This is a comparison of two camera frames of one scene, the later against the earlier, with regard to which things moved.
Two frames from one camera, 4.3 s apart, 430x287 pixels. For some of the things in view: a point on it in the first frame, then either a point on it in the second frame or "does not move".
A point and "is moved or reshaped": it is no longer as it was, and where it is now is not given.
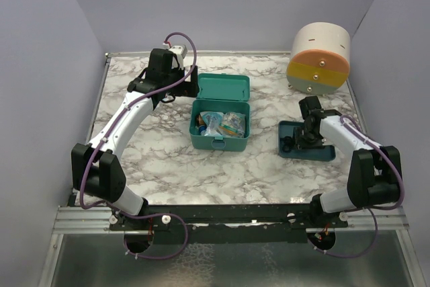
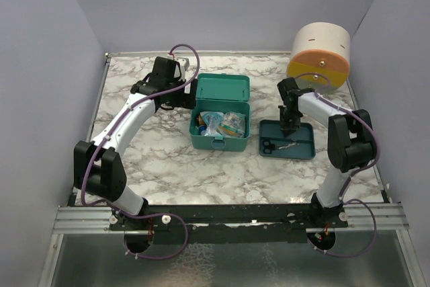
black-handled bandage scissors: (287, 142) to (269, 146)
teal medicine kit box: (225, 93) does not move
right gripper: (302, 143) to (286, 128)
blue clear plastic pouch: (212, 120) does not move
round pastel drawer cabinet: (320, 54) does not move
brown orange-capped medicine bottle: (199, 120) does not move
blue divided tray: (287, 128) is moved or reshaped
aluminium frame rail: (87, 220) does not move
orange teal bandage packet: (232, 124) does not move
